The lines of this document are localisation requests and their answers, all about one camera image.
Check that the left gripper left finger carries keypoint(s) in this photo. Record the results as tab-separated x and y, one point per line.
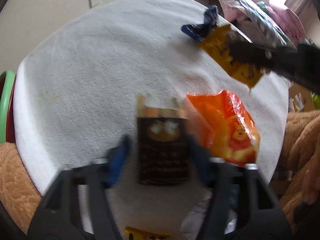
58	215

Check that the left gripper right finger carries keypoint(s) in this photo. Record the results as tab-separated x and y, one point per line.
242	206

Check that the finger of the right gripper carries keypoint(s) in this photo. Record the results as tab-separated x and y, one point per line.
299	65

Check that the yellow snack wrapper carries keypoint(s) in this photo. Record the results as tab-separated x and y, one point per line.
226	46

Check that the black gold snack box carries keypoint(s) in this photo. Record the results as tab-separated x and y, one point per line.
162	144

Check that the dark blue snack wrapper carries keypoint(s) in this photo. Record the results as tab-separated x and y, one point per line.
198	32

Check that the brown plush cushion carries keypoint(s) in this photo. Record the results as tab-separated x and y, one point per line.
19	195

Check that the bed with plaid quilt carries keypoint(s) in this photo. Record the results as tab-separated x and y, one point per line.
271	23

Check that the orange snack bag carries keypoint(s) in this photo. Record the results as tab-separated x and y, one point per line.
221	123

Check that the brown plush toy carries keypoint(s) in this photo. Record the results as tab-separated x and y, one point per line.
300	154

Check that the red bin green rim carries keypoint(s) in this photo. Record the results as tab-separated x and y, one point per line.
7	117

